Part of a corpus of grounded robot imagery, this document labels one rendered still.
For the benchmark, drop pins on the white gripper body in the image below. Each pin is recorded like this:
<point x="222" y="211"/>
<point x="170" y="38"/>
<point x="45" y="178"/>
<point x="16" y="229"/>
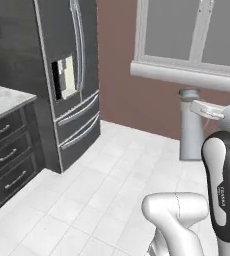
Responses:
<point x="205" y="109"/>

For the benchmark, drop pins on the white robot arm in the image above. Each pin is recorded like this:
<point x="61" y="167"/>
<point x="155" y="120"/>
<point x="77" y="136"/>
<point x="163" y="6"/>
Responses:
<point x="173" y="213"/>

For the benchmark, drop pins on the grey cylindrical stand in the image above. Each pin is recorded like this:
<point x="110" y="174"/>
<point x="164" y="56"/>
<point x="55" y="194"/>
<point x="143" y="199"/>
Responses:
<point x="191" y="136"/>

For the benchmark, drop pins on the white framed window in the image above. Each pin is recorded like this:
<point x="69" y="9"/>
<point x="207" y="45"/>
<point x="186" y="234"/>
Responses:
<point x="173" y="30"/>

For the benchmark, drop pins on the dark grey fridge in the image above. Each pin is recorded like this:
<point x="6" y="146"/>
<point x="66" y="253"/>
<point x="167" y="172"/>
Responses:
<point x="67" y="33"/>

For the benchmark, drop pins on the dark drawer cupboard run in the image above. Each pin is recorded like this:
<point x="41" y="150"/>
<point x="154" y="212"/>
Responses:
<point x="10" y="156"/>

